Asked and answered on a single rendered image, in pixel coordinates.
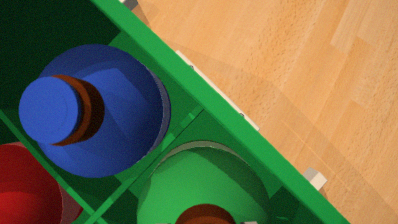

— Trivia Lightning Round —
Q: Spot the blue bottle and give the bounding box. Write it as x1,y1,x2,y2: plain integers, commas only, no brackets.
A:
19,44,171,178

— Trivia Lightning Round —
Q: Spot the green crate with dividers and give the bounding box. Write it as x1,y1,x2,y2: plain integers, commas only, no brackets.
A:
0,0,350,224

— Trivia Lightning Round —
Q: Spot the red bottle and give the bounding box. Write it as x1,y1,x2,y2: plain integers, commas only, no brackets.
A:
0,142,83,224

